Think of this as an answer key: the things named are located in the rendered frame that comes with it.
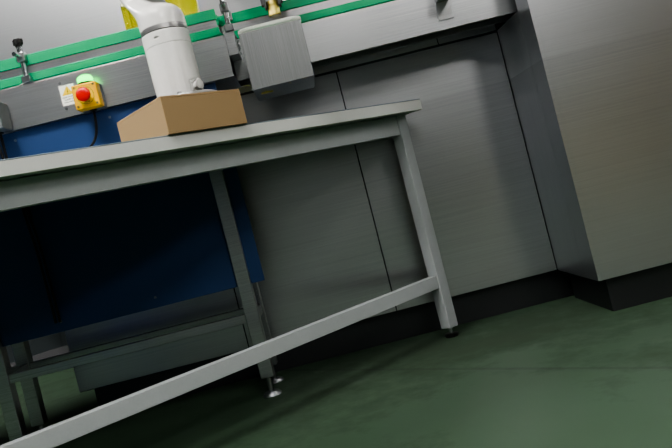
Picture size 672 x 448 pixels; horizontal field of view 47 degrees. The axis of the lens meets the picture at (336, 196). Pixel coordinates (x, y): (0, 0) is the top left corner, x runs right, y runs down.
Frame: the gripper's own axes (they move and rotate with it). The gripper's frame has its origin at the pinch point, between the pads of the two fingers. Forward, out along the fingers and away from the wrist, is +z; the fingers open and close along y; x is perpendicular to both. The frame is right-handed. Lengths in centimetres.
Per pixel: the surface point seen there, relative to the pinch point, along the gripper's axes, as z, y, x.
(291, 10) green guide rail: 0.6, -5.2, -14.0
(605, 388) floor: 111, -46, 66
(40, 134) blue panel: 20, 74, -4
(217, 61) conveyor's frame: 12.6, 19.5, -2.2
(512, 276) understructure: 99, -55, -33
